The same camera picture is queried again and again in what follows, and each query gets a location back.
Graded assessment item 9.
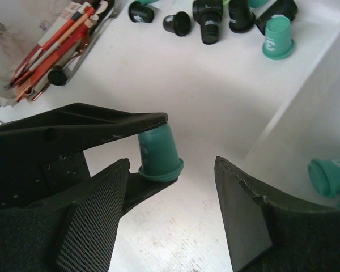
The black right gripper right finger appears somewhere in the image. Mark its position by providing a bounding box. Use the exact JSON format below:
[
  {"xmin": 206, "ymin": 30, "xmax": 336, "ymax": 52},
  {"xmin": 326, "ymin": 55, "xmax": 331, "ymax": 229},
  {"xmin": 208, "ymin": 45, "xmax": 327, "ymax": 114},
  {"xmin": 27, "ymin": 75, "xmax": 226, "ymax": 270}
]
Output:
[{"xmin": 214, "ymin": 156, "xmax": 340, "ymax": 271}]

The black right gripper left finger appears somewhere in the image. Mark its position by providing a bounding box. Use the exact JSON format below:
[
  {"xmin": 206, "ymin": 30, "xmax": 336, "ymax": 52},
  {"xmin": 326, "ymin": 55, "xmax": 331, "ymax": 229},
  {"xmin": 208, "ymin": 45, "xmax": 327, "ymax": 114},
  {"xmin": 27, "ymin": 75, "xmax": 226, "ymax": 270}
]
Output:
[{"xmin": 0, "ymin": 159, "xmax": 130, "ymax": 271}]

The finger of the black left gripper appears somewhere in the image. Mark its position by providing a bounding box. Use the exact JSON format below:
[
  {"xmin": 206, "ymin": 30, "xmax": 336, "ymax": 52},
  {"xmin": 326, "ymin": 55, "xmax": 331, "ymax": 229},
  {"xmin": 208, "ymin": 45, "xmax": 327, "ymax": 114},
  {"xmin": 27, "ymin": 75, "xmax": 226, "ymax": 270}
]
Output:
[
  {"xmin": 121, "ymin": 173, "xmax": 178, "ymax": 216},
  {"xmin": 0, "ymin": 103, "xmax": 168, "ymax": 209}
]

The teal coffee capsule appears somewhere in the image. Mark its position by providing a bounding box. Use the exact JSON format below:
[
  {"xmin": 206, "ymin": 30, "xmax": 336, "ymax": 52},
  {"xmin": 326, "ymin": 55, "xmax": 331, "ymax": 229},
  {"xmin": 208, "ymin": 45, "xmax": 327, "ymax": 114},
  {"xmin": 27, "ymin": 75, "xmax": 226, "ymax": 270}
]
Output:
[
  {"xmin": 138, "ymin": 124, "xmax": 184, "ymax": 182},
  {"xmin": 262, "ymin": 15, "xmax": 295, "ymax": 60},
  {"xmin": 307, "ymin": 158, "xmax": 340, "ymax": 198}
]

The white storage basket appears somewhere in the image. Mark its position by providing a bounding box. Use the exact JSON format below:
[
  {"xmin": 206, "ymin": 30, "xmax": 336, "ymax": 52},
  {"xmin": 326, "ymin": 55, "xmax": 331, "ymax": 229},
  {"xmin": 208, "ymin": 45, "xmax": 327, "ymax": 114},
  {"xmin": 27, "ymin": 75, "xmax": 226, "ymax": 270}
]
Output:
[{"xmin": 243, "ymin": 1, "xmax": 340, "ymax": 207}]

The black coffee capsule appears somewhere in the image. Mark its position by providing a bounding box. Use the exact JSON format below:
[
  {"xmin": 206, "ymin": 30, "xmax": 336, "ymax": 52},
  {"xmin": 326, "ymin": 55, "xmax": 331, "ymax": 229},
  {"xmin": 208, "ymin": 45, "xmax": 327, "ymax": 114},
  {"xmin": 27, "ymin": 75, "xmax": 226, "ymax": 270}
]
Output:
[
  {"xmin": 228, "ymin": 0, "xmax": 255, "ymax": 33},
  {"xmin": 192, "ymin": 0, "xmax": 223, "ymax": 45},
  {"xmin": 163, "ymin": 11, "xmax": 192, "ymax": 37},
  {"xmin": 128, "ymin": 1, "xmax": 155, "ymax": 23}
]

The striped red cloth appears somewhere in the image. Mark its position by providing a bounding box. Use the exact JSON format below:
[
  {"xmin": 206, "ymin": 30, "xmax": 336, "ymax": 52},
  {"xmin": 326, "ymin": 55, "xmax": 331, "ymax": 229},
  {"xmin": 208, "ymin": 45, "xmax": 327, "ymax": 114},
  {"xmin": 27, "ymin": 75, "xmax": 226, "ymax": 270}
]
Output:
[{"xmin": 0, "ymin": 0, "xmax": 122, "ymax": 105}]

